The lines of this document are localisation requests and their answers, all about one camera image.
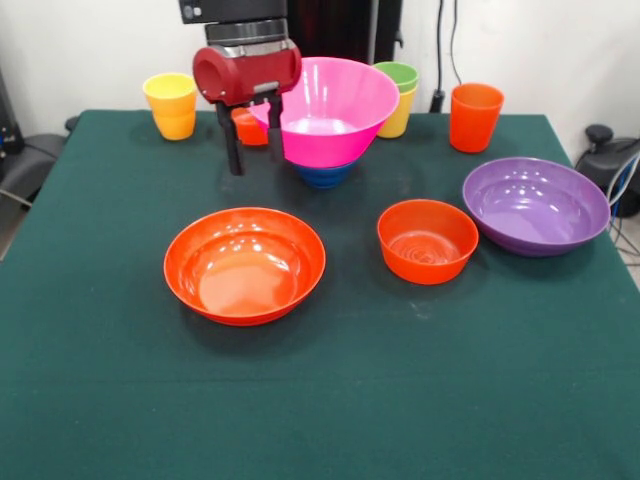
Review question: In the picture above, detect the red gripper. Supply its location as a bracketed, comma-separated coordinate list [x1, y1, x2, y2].
[192, 42, 303, 178]

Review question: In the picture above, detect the thin black cable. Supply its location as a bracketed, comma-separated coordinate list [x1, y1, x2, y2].
[449, 0, 465, 86]

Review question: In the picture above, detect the large orange plastic bowl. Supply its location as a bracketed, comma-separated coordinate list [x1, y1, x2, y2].
[163, 206, 327, 327]

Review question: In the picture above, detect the white cable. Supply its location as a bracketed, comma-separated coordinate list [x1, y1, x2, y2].
[605, 149, 640, 201]

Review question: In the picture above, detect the yellow plastic cup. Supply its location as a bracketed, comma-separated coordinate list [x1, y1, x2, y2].
[142, 72, 198, 116]
[375, 83, 419, 140]

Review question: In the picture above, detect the grey cable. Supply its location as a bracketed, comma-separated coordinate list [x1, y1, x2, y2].
[0, 185, 33, 207]

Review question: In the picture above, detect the purple plastic bowl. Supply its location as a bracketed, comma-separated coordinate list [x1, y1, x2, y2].
[461, 156, 612, 259]

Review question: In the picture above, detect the green plastic cup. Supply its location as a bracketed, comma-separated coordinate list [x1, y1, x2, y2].
[371, 61, 421, 95]

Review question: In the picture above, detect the dark green tablecloth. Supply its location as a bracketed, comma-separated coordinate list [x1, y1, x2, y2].
[0, 108, 640, 480]

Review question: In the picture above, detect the blue cable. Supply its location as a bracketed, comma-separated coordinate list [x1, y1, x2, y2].
[613, 177, 636, 219]

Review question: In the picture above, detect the small orange plastic bowl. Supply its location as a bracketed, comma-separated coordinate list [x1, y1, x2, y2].
[230, 106, 271, 147]
[376, 198, 480, 287]

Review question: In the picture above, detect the blue plastic bowl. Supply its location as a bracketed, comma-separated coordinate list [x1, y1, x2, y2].
[291, 159, 357, 190]

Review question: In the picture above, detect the light orange plastic cup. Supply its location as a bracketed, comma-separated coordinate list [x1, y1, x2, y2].
[151, 107, 197, 142]

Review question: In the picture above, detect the thick black cable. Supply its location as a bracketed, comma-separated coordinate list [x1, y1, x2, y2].
[430, 0, 447, 114]

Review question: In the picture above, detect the black stand base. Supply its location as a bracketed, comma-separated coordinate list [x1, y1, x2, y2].
[573, 124, 640, 221]
[0, 115, 81, 206]

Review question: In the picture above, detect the large pink plastic bowl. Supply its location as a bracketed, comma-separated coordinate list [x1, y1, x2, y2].
[248, 56, 401, 170]

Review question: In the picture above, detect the black equipment box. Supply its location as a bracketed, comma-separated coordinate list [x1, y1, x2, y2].
[0, 67, 25, 156]

